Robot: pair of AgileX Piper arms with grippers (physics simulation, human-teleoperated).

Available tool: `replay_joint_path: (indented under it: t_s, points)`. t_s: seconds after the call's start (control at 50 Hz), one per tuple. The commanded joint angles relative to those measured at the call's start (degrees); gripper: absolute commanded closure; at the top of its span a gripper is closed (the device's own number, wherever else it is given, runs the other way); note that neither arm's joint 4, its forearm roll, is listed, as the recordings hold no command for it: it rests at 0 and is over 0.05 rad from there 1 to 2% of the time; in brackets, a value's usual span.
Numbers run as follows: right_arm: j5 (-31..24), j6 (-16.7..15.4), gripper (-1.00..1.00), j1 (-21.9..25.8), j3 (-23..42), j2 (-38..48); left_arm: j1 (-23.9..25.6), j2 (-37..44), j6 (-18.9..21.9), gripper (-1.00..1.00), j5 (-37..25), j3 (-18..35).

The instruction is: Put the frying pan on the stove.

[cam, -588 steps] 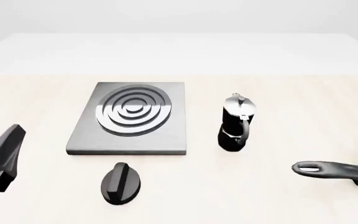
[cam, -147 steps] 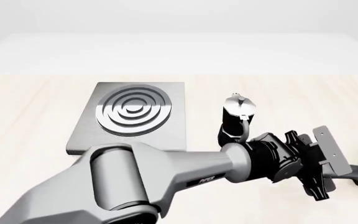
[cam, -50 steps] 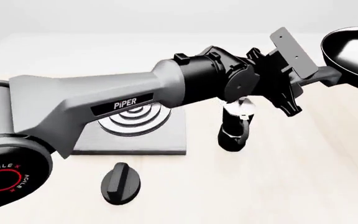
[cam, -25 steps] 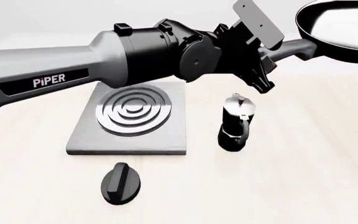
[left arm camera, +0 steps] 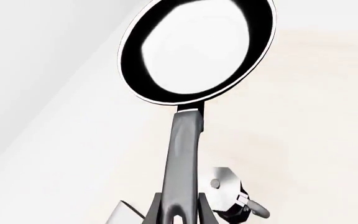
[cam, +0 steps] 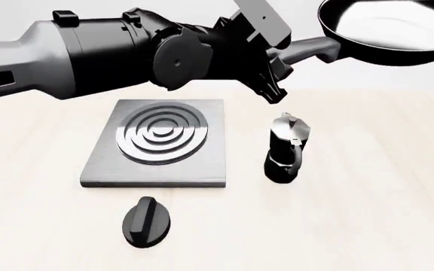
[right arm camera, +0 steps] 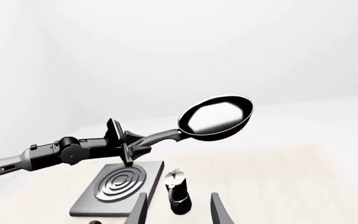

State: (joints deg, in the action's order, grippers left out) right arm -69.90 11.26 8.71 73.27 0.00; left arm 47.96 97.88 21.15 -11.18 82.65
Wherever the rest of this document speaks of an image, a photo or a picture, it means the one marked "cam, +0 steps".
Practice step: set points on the flat black stove plate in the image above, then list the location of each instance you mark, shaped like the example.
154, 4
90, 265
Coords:
156, 146

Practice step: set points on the black and silver moka pot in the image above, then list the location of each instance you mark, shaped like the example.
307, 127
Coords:
285, 152

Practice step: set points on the round black stove knob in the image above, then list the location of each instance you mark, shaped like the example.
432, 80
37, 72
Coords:
145, 224

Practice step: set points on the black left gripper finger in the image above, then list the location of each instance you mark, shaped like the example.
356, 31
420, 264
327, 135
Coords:
271, 87

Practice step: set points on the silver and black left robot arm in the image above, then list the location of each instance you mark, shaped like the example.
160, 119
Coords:
100, 53

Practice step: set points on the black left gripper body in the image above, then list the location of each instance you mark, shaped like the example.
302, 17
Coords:
239, 59

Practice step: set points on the black frying pan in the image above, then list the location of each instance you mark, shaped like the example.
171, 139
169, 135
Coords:
386, 36

